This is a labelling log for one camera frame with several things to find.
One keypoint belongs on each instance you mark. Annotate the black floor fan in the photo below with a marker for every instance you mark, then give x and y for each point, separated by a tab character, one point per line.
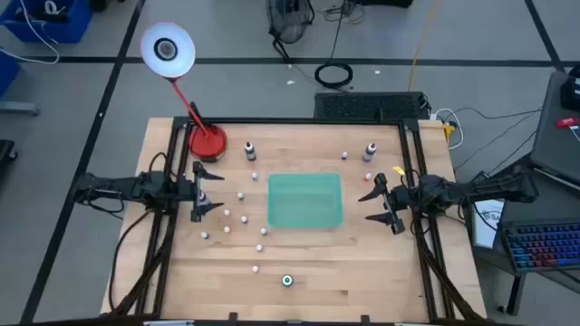
290	20

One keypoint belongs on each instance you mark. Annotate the red tag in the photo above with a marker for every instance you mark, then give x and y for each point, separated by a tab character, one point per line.
567	122

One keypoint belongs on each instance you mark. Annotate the blue plastic crate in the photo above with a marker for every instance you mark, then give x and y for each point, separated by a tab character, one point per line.
6	74
68	31

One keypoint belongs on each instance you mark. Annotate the backlit rainbow keyboard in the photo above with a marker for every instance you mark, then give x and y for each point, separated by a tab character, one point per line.
544	246

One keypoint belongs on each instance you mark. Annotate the large purple food coloring bottle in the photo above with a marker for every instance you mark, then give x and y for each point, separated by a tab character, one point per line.
369	152

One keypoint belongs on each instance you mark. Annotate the small red food coloring bottle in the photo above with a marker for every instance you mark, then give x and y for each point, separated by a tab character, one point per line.
368	177

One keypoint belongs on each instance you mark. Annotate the yellow tape tag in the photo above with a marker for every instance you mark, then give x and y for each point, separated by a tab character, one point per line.
399	170

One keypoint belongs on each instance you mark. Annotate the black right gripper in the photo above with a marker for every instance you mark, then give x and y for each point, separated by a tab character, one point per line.
399	199

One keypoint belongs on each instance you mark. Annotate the red desk lamp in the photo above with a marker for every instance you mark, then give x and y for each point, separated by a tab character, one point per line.
207	141

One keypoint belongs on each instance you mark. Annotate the white paper sign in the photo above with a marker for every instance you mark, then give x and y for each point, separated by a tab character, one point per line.
487	219

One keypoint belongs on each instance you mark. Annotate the large black food coloring bottle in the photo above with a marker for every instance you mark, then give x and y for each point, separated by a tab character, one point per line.
250	151

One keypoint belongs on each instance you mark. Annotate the black perforated computer case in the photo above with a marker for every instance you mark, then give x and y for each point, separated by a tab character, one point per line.
362	106

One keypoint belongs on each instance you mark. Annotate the large green food coloring bottle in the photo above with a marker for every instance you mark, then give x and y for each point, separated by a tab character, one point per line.
287	280

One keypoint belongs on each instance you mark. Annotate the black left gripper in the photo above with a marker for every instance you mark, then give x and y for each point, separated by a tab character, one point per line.
197	190

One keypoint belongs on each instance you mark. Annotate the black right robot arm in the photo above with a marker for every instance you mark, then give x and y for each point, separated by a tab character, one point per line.
498	188

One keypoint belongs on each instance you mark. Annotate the dark side table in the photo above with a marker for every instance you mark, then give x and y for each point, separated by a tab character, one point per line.
557	206

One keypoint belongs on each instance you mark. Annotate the black table clamp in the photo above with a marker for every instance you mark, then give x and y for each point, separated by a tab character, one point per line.
233	317
364	319

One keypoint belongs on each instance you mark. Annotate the black device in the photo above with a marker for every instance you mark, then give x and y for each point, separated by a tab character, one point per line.
572	90

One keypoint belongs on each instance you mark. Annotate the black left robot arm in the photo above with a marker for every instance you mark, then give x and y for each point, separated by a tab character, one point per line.
136	186

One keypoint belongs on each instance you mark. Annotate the grey metal foot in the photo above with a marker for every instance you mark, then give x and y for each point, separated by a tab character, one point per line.
18	108

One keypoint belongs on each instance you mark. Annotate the yellow power plug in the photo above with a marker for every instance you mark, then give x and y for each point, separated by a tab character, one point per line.
448	130

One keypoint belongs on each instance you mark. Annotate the translucent teal plastic bin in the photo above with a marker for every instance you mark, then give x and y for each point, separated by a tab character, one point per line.
303	199

